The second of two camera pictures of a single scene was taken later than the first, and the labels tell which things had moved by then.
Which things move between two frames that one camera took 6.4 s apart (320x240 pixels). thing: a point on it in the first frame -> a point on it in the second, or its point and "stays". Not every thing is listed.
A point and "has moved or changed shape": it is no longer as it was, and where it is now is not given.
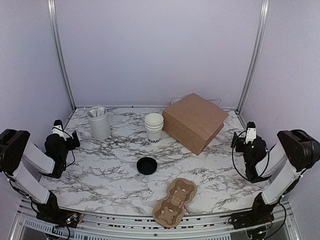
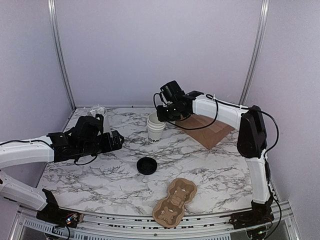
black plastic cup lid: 146,165 stays
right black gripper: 239,140 -> 162,117
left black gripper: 72,145 -> 117,144
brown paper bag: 193,121 has moved or changed shape
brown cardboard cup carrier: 169,213 stays
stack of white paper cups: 153,124 stays
